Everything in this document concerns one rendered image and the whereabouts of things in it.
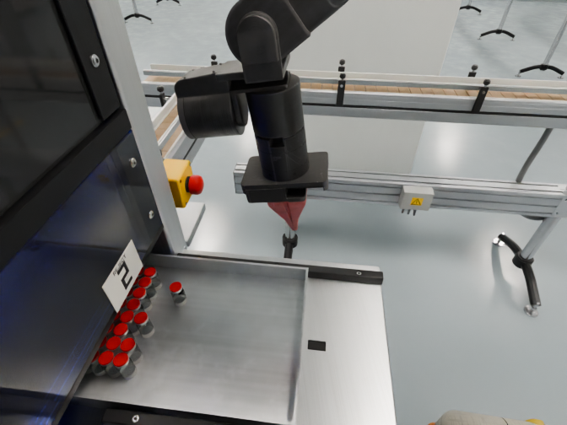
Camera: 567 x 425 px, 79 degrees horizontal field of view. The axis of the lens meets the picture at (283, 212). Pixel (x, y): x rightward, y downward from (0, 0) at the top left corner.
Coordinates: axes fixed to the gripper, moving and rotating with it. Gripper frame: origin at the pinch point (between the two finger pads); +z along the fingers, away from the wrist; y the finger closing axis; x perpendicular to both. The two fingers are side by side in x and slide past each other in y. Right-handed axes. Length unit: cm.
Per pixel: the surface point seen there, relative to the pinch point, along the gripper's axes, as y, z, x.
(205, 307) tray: 18.0, 18.1, 1.7
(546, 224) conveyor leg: -94, 85, -86
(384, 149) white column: -32, 77, -144
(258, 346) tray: 7.6, 19.6, 8.0
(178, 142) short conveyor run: 37, 10, -45
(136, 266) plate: 24.5, 4.7, 3.6
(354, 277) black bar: -8.4, 20.5, -6.6
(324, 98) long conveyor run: -2, 17, -83
